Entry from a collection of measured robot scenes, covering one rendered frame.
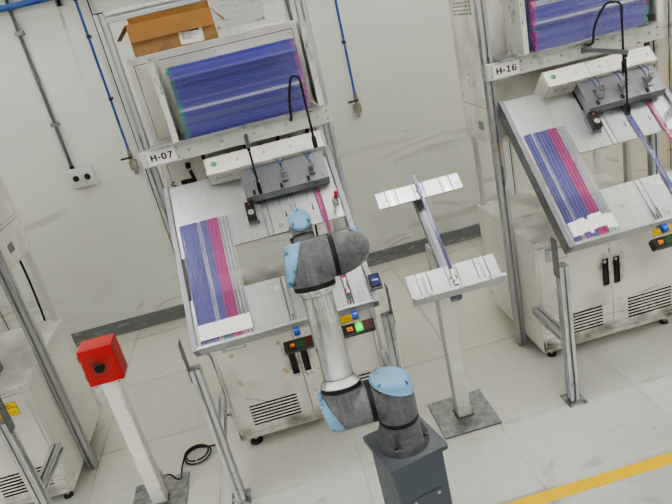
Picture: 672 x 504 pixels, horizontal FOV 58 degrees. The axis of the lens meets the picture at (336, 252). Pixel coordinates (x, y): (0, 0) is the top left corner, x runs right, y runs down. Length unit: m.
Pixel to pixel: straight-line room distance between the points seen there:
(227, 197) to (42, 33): 1.94
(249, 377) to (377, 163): 1.98
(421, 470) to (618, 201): 1.36
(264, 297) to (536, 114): 1.37
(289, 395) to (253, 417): 0.19
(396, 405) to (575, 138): 1.48
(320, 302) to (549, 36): 1.60
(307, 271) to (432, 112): 2.72
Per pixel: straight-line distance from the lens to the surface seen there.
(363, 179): 4.16
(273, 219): 2.44
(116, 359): 2.47
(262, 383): 2.73
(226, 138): 2.52
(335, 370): 1.69
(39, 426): 2.92
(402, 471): 1.80
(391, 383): 1.70
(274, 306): 2.29
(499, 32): 2.88
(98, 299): 4.42
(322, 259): 1.61
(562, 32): 2.80
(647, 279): 3.14
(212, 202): 2.52
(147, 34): 2.81
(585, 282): 2.97
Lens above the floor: 1.74
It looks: 22 degrees down
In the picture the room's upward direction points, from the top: 13 degrees counter-clockwise
